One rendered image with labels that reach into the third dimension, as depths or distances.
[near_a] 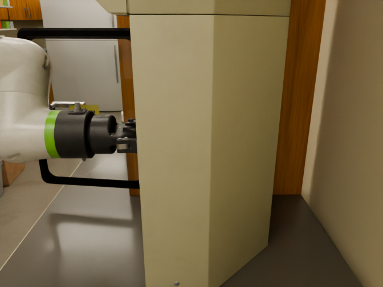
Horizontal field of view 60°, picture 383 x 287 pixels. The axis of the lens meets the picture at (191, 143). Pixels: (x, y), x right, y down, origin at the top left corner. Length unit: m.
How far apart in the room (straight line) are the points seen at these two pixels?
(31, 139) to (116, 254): 0.29
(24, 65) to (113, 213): 0.42
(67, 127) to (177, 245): 0.28
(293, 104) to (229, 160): 0.39
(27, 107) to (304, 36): 0.63
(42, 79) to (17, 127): 0.10
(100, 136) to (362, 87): 0.53
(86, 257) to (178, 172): 0.33
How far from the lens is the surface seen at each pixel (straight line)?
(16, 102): 0.67
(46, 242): 0.83
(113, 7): 0.47
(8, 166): 3.42
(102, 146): 0.62
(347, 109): 0.81
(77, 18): 5.59
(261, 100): 0.58
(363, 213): 0.77
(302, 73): 0.89
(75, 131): 0.62
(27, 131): 0.65
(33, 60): 0.69
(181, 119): 0.48
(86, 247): 0.79
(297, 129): 0.92
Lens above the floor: 1.40
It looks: 20 degrees down
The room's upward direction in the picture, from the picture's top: straight up
